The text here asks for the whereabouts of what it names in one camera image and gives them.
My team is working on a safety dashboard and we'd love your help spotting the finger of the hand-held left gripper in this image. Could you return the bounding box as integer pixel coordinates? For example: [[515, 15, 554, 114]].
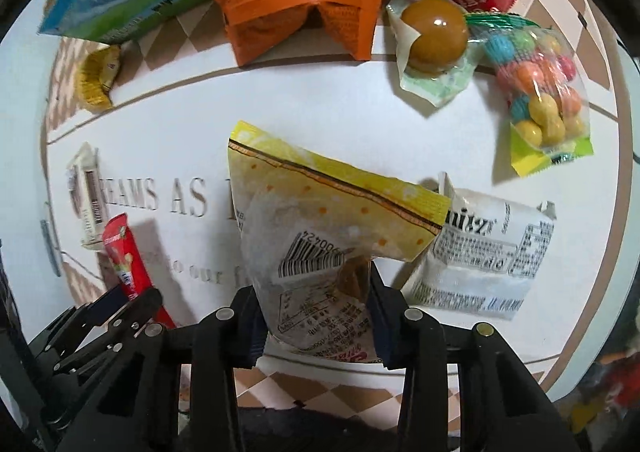
[[29, 284, 128, 363], [52, 289, 165, 378]]

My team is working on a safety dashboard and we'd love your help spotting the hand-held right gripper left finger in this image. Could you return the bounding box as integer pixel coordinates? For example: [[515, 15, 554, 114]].
[[57, 284, 268, 452]]

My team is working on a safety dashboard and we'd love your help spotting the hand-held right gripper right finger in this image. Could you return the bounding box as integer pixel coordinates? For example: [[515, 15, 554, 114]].
[[367, 259, 583, 452]]

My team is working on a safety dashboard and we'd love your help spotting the slim red snack packet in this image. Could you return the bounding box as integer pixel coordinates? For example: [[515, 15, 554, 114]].
[[101, 213, 176, 330]]

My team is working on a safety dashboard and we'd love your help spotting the yellow and white bread packet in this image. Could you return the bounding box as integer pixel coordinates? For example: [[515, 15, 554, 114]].
[[227, 121, 452, 365]]

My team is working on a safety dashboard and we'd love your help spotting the colourful candy bag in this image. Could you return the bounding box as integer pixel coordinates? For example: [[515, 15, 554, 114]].
[[465, 12, 596, 178]]

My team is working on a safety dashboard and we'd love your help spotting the white and brown snack packet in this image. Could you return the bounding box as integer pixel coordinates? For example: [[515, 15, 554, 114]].
[[65, 142, 110, 250]]

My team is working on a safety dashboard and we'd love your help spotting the white printed snack packet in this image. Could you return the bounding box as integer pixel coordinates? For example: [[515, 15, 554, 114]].
[[400, 172, 557, 320]]

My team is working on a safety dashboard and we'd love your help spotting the small yellow snack packet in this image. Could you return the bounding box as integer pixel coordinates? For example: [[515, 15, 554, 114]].
[[75, 44, 123, 113]]

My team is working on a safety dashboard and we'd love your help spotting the red blurred object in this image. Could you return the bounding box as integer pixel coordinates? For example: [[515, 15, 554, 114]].
[[595, 352, 640, 413]]

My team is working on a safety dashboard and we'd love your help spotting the brown bun in clear packet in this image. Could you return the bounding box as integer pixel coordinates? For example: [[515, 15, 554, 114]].
[[385, 0, 483, 108]]

